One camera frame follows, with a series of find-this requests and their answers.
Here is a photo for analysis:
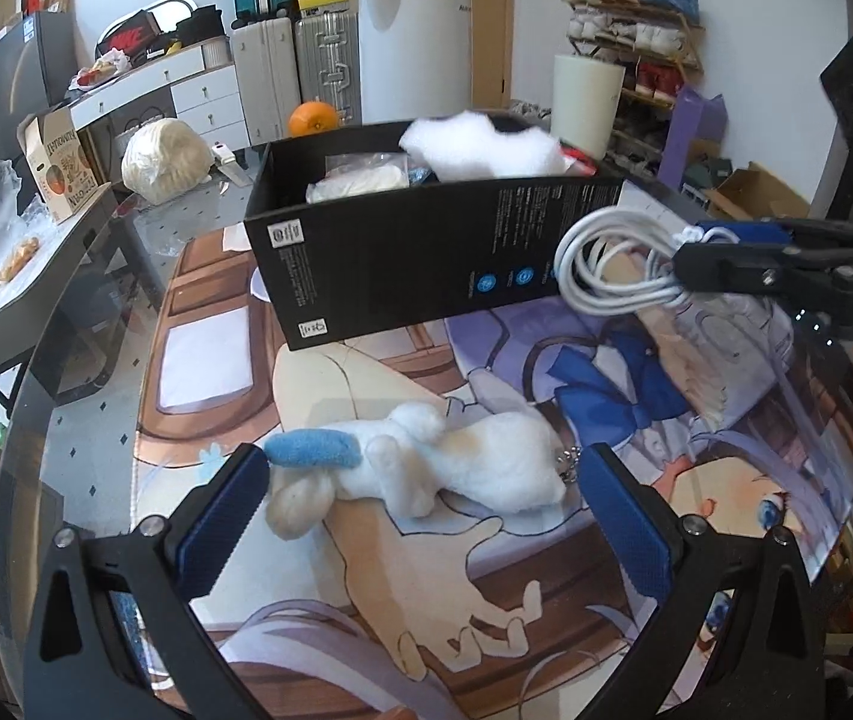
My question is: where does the red black shoe box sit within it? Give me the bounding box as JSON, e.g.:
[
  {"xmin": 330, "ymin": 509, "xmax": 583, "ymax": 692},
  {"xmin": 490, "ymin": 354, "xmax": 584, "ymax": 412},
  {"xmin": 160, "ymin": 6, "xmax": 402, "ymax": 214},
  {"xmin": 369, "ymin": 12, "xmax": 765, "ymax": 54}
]
[{"xmin": 94, "ymin": 10, "xmax": 161, "ymax": 53}]

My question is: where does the white round washing machine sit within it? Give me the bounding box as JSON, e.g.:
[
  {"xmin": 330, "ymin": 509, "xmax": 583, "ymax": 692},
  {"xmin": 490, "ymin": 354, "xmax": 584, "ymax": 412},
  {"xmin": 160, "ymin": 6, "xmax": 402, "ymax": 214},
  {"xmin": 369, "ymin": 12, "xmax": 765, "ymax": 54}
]
[{"xmin": 358, "ymin": 0, "xmax": 472, "ymax": 125}]

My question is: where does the wrapped napa cabbage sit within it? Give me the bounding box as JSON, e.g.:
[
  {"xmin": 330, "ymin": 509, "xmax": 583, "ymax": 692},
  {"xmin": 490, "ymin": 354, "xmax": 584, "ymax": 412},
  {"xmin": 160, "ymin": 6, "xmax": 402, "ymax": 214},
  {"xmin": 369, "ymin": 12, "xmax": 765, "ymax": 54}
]
[{"xmin": 121, "ymin": 118, "xmax": 213, "ymax": 205}]

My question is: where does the white fluffy plush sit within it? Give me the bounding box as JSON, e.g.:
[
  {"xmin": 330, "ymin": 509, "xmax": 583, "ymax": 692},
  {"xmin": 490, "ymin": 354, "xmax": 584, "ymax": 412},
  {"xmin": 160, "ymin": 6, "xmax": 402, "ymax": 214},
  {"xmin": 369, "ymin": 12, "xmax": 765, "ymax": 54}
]
[{"xmin": 400, "ymin": 111, "xmax": 570, "ymax": 182}]

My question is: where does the smooth silver suitcase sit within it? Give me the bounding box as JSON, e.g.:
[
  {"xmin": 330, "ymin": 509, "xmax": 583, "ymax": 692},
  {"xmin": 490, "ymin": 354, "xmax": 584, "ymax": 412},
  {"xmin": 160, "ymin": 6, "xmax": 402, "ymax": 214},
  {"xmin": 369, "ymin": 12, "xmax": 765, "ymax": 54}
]
[{"xmin": 229, "ymin": 15, "xmax": 300, "ymax": 143}]

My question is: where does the orange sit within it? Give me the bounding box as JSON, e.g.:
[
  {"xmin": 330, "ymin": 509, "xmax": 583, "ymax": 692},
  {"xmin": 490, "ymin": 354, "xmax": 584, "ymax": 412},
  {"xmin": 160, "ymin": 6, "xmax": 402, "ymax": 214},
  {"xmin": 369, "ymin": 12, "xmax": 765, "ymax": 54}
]
[{"xmin": 289, "ymin": 100, "xmax": 341, "ymax": 137}]

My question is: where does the shoe rack with shoes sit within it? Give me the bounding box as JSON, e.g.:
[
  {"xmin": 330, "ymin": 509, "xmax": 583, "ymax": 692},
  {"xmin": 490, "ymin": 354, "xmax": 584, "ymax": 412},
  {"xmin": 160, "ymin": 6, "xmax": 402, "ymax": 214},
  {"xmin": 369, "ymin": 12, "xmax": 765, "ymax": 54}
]
[{"xmin": 562, "ymin": 0, "xmax": 705, "ymax": 162}]

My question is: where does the plastic bag of food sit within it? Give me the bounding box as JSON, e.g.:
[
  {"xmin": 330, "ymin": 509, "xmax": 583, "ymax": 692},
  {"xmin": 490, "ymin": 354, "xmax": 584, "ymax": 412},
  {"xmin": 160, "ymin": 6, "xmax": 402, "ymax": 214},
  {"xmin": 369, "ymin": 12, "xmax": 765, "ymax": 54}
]
[{"xmin": 70, "ymin": 51, "xmax": 131, "ymax": 91}]

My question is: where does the clear bag of white cloth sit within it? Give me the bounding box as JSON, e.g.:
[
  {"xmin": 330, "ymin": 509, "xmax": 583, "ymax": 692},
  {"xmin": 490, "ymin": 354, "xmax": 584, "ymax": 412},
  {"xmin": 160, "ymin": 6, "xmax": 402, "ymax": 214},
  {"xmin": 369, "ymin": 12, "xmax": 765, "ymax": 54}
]
[{"xmin": 306, "ymin": 154, "xmax": 412, "ymax": 203}]

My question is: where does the grey side table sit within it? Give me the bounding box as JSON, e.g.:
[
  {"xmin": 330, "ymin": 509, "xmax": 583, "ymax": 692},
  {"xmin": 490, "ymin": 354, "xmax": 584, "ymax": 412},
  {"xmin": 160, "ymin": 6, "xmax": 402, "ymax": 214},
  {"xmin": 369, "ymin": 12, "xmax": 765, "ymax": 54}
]
[{"xmin": 0, "ymin": 184, "xmax": 131, "ymax": 391}]

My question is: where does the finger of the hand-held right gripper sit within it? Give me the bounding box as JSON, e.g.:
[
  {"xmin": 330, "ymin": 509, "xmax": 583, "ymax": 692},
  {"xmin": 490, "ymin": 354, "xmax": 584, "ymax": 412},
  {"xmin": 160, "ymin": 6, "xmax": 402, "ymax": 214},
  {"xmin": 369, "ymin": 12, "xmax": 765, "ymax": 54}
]
[
  {"xmin": 685, "ymin": 216, "xmax": 853, "ymax": 250},
  {"xmin": 670, "ymin": 240, "xmax": 853, "ymax": 312}
]

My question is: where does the printed desk mat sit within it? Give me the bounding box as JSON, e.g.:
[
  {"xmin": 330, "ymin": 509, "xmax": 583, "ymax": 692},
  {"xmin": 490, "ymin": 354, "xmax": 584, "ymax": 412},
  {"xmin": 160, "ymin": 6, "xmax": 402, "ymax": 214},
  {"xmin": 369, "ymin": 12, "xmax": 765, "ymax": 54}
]
[{"xmin": 130, "ymin": 187, "xmax": 853, "ymax": 720}]

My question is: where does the black bag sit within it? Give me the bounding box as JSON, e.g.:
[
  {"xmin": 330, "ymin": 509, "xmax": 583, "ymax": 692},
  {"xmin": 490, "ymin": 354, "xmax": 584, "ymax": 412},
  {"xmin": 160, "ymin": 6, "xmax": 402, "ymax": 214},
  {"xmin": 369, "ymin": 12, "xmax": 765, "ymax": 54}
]
[{"xmin": 175, "ymin": 6, "xmax": 228, "ymax": 46}]

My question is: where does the white cable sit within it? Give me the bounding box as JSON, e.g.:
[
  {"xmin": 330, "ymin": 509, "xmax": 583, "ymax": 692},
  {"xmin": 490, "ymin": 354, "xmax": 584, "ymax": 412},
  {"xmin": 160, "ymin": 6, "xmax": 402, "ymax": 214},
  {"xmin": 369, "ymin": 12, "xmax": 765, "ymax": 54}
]
[{"xmin": 555, "ymin": 206, "xmax": 707, "ymax": 314}]

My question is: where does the white cylindrical bin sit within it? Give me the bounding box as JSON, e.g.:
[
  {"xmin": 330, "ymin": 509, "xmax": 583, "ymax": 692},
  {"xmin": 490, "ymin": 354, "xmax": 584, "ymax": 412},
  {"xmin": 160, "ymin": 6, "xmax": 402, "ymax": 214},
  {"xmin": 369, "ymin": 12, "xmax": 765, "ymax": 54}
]
[{"xmin": 550, "ymin": 52, "xmax": 626, "ymax": 158}]

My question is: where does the purple paper bag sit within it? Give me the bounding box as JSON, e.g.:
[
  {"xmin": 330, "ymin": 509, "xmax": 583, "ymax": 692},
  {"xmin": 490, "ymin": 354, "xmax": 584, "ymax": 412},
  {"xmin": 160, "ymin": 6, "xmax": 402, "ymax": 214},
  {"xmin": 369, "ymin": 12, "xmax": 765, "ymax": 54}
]
[{"xmin": 659, "ymin": 86, "xmax": 729, "ymax": 188}]

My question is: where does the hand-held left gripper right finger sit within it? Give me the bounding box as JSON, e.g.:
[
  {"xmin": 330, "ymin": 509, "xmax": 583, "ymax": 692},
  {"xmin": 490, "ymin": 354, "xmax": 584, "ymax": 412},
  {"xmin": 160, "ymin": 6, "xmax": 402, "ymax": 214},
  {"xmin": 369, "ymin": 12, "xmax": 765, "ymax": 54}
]
[{"xmin": 578, "ymin": 442, "xmax": 836, "ymax": 720}]

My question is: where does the white plush dog blue ear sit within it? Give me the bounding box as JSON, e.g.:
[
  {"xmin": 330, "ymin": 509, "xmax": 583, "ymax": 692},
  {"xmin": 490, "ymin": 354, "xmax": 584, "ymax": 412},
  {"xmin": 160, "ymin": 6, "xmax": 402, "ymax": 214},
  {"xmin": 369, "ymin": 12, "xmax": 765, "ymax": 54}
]
[{"xmin": 265, "ymin": 401, "xmax": 585, "ymax": 541}]

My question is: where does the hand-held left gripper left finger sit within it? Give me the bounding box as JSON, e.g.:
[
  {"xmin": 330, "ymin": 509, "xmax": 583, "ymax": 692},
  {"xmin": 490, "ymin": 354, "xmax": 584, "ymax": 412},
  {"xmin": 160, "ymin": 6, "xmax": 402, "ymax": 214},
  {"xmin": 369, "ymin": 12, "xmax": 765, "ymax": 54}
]
[{"xmin": 21, "ymin": 442, "xmax": 271, "ymax": 720}]

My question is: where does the white handled knife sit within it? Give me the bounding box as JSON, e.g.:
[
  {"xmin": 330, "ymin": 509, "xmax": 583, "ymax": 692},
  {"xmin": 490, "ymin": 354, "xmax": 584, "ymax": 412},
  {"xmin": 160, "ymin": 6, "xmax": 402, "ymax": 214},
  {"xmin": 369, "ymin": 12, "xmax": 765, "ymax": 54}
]
[{"xmin": 210, "ymin": 141, "xmax": 255, "ymax": 190}]

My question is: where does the open brown cardboard box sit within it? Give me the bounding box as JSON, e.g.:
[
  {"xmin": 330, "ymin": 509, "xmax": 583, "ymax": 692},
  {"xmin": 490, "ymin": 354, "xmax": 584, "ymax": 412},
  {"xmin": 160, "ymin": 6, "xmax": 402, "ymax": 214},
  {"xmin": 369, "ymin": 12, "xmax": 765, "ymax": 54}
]
[{"xmin": 705, "ymin": 161, "xmax": 810, "ymax": 222}]

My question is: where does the dark mini fridge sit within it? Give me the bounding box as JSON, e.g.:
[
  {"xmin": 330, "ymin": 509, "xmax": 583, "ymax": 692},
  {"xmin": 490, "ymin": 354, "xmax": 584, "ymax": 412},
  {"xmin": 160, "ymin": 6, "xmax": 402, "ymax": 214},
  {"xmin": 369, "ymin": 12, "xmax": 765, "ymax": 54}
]
[{"xmin": 0, "ymin": 11, "xmax": 76, "ymax": 158}]

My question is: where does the black cardboard box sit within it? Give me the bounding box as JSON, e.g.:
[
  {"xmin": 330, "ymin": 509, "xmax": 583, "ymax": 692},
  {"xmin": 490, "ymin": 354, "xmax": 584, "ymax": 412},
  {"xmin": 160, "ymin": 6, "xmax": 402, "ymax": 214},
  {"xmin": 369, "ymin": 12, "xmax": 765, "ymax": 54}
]
[{"xmin": 243, "ymin": 117, "xmax": 626, "ymax": 351}]

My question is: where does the white curved chair back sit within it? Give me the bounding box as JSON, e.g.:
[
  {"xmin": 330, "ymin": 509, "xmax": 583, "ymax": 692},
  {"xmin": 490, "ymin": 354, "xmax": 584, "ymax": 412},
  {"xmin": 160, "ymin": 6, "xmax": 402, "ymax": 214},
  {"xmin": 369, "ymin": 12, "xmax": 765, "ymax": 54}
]
[{"xmin": 100, "ymin": 0, "xmax": 198, "ymax": 25}]

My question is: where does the white desk with drawers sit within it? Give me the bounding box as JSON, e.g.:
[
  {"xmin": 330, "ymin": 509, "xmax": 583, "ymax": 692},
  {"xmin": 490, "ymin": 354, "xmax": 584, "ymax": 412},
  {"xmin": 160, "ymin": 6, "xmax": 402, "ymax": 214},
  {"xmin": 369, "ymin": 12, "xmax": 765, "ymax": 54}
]
[{"xmin": 66, "ymin": 41, "xmax": 241, "ymax": 158}]

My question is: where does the cardboard fruit box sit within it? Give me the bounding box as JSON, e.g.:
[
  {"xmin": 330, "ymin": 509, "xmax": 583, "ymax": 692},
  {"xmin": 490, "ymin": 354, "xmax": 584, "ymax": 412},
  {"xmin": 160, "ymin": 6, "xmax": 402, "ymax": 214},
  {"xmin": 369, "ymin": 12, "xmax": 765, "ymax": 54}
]
[{"xmin": 17, "ymin": 106, "xmax": 101, "ymax": 224}]

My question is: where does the ribbed silver suitcase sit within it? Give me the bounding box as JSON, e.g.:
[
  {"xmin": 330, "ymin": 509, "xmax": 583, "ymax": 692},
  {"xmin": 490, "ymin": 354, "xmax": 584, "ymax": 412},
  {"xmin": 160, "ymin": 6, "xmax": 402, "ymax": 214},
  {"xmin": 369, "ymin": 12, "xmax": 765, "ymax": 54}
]
[{"xmin": 295, "ymin": 9, "xmax": 361, "ymax": 125}]

